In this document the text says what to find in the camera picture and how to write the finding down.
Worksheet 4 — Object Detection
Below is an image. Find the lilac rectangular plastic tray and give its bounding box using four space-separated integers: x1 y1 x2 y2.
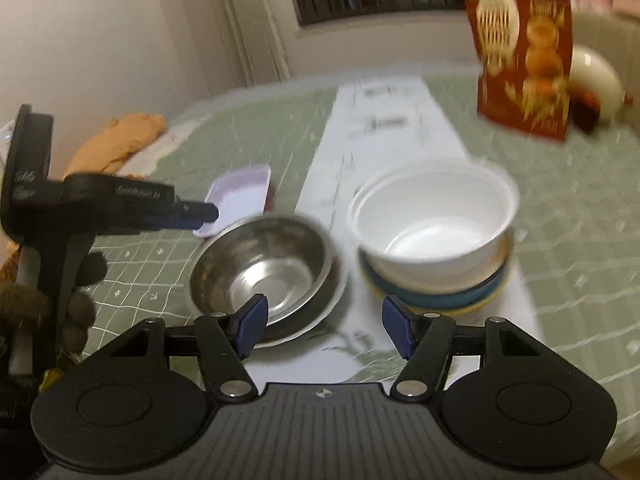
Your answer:
193 165 271 238

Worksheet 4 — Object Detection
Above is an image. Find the blue enamel bowl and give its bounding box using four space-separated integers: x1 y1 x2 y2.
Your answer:
357 244 511 311

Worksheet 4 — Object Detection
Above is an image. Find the white yellow-rimmed ceramic bowl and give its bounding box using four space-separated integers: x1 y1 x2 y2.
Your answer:
361 259 514 317

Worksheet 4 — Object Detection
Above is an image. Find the stainless steel bowl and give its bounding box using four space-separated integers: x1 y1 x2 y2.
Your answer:
186 214 336 326

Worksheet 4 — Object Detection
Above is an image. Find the white floral plate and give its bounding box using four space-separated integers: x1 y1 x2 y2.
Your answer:
183 253 350 350

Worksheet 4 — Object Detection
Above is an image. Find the white disposable plastic bowl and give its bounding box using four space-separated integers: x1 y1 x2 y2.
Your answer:
347 159 520 295

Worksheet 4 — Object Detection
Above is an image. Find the cartoon print bedsheet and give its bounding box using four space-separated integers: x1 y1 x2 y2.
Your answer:
118 119 203 177

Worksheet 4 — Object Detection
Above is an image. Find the orange cloth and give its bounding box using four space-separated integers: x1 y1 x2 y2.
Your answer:
63 113 167 178

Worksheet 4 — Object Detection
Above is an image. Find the green checked tablecloth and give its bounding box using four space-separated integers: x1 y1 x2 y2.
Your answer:
74 71 640 461

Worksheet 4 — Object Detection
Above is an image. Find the white deer table runner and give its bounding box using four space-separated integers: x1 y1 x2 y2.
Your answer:
244 73 480 387

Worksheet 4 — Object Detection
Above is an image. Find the beige curtain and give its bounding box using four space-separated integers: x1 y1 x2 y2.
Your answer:
222 0 291 86

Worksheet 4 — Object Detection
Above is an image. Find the dark red round object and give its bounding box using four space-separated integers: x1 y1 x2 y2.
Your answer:
570 90 601 133

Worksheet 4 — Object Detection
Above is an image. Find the red quail eggs bag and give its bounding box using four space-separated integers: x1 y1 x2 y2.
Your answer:
464 0 573 142

